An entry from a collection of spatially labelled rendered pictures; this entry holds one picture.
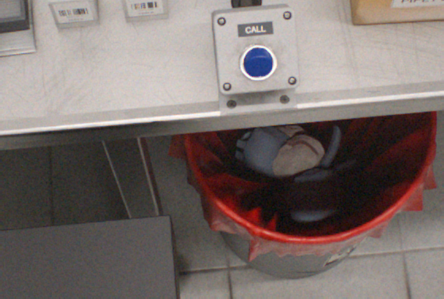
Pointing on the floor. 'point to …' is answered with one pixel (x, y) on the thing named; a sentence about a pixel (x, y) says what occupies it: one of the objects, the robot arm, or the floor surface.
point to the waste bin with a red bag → (235, 229)
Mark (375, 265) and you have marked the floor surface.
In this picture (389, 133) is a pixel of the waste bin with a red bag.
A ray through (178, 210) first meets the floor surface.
